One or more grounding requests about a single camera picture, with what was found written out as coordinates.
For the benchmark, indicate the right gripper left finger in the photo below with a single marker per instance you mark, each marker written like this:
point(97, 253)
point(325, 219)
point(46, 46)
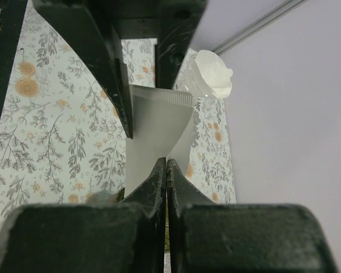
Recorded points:
point(150, 194)

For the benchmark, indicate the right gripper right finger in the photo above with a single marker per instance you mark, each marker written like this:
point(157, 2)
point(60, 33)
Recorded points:
point(183, 196)

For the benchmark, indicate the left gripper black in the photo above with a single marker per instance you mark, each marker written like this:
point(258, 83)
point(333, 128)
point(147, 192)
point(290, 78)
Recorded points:
point(89, 32)

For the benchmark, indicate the white paper coffee filter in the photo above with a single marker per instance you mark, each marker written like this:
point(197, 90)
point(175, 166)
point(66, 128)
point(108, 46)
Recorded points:
point(212, 75)

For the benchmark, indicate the dark olive glass dripper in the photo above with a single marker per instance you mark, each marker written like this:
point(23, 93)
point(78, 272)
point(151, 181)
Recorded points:
point(120, 195)

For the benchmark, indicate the clear glass dripper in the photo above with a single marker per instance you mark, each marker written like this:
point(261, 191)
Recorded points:
point(192, 81)

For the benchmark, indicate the floral tablecloth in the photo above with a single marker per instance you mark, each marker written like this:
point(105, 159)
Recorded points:
point(61, 139)

